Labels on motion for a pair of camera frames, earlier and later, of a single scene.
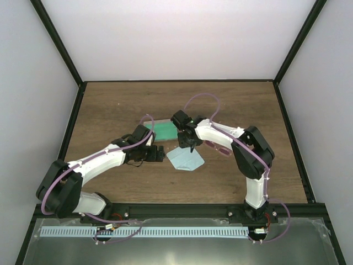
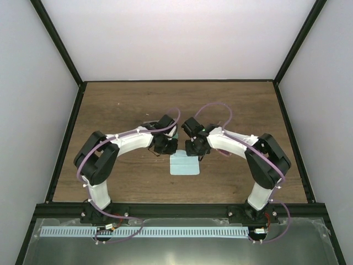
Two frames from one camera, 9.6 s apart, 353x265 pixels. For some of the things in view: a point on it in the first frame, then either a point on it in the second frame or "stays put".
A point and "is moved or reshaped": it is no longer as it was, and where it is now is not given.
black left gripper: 160,153 to 171,150
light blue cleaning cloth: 183,159 is moved or reshaped
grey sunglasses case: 164,130 stays put
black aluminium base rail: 233,213 stays put
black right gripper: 183,144 to 190,152
